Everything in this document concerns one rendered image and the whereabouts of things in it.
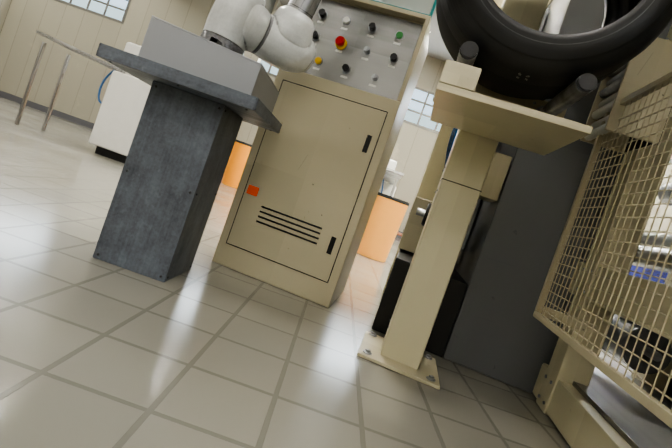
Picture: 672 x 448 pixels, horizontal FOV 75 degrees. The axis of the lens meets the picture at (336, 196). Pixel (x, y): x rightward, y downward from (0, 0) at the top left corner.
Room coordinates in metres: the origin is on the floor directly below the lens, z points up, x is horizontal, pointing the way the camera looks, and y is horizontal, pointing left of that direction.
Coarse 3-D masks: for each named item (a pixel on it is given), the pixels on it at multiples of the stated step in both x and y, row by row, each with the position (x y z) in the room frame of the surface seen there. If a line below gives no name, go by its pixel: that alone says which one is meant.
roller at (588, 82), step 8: (576, 80) 1.03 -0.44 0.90; (584, 80) 1.02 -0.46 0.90; (592, 80) 1.02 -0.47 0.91; (568, 88) 1.08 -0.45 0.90; (576, 88) 1.03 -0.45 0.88; (584, 88) 1.02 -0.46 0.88; (592, 88) 1.01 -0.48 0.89; (560, 96) 1.13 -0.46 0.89; (568, 96) 1.09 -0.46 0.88; (576, 96) 1.06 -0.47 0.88; (552, 104) 1.20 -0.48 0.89; (560, 104) 1.16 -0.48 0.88; (568, 104) 1.13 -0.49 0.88; (544, 112) 1.28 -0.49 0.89; (552, 112) 1.23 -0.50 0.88; (560, 112) 1.22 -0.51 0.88
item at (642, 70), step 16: (656, 48) 1.27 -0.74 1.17; (640, 64) 1.28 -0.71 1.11; (656, 64) 1.27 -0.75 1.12; (608, 80) 1.46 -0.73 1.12; (624, 80) 1.28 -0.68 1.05; (640, 80) 1.28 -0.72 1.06; (608, 96) 1.44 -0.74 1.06; (624, 96) 1.28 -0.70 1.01; (656, 96) 1.27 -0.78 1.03; (592, 112) 1.47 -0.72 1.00; (624, 112) 1.28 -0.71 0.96; (640, 112) 1.27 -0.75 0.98; (608, 128) 1.28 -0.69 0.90; (624, 128) 1.27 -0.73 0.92; (656, 128) 1.26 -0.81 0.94
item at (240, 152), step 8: (240, 144) 6.43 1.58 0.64; (248, 144) 6.43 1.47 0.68; (232, 152) 6.49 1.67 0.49; (240, 152) 6.43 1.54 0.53; (248, 152) 6.45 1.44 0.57; (232, 160) 6.46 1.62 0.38; (240, 160) 6.44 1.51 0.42; (232, 168) 6.45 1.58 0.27; (240, 168) 6.45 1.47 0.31; (224, 176) 6.52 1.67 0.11; (232, 176) 6.45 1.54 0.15; (240, 176) 6.48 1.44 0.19; (224, 184) 6.49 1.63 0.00; (232, 184) 6.46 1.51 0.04
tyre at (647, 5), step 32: (448, 0) 1.11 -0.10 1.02; (480, 0) 1.06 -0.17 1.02; (608, 0) 1.27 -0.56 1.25; (640, 0) 1.02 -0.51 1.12; (448, 32) 1.20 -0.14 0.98; (480, 32) 1.07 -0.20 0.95; (512, 32) 1.04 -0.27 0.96; (544, 32) 1.03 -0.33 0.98; (608, 32) 1.00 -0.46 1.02; (640, 32) 1.00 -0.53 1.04; (480, 64) 1.15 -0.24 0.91; (512, 64) 1.07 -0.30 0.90; (544, 64) 1.05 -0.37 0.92; (576, 64) 1.03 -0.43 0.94; (608, 64) 1.04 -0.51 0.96; (512, 96) 1.25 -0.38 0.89; (544, 96) 1.21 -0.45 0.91
